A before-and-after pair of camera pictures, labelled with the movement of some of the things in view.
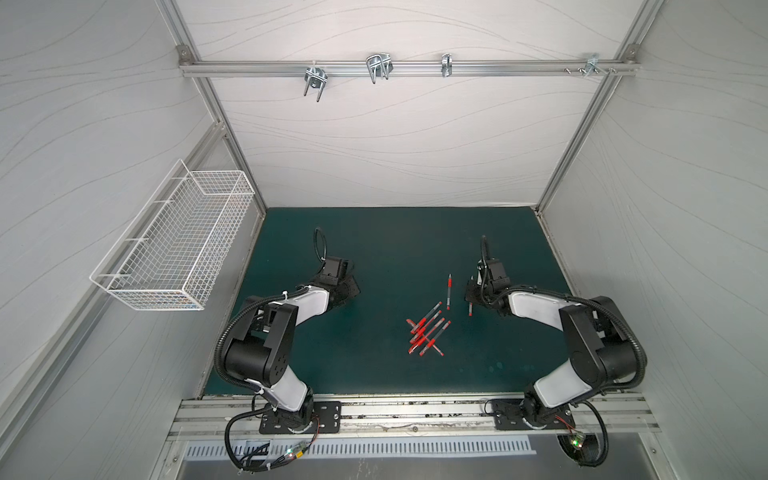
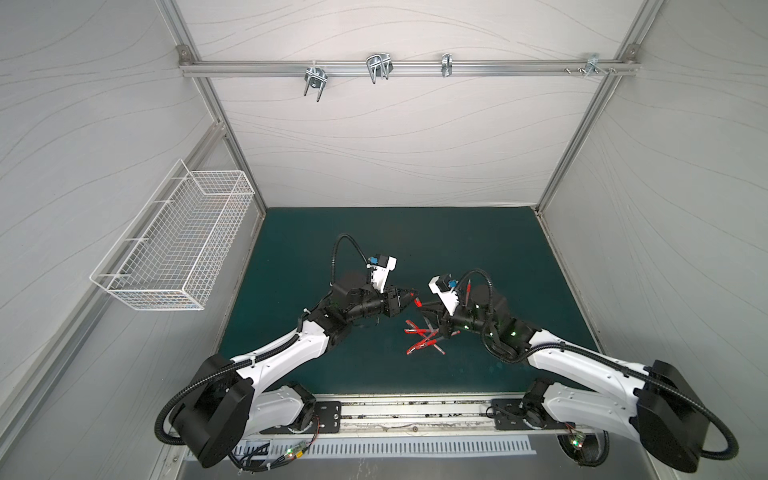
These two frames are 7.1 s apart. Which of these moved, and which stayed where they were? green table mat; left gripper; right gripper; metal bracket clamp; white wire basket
Moved: left gripper; right gripper
Stayed: white wire basket; metal bracket clamp; green table mat
